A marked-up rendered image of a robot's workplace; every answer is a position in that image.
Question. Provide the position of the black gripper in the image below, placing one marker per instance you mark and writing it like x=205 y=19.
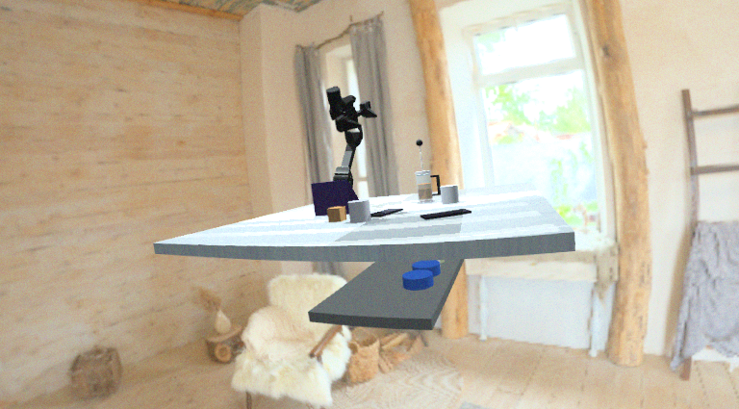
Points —
x=346 y=122

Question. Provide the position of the blue flat cylinder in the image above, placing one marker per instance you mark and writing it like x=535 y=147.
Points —
x=417 y=280
x=433 y=265

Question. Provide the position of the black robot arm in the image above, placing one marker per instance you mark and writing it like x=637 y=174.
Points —
x=353 y=137

